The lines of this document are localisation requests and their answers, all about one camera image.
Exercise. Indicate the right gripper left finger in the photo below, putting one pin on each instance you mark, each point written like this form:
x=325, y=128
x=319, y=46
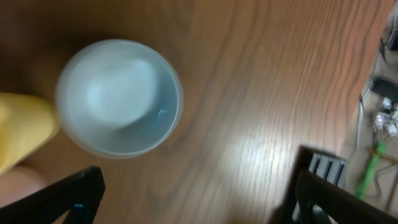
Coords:
x=78, y=195

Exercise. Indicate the yellow cup front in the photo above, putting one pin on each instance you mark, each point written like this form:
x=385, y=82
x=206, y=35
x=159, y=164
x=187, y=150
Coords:
x=27, y=123

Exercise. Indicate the pink cup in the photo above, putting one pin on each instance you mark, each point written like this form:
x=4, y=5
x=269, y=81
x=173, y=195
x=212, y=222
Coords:
x=20, y=182

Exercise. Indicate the light grey small bowl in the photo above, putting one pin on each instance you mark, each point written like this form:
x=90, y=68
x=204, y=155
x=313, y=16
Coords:
x=119, y=99

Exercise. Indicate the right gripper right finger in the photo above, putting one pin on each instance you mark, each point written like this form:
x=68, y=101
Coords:
x=320, y=201

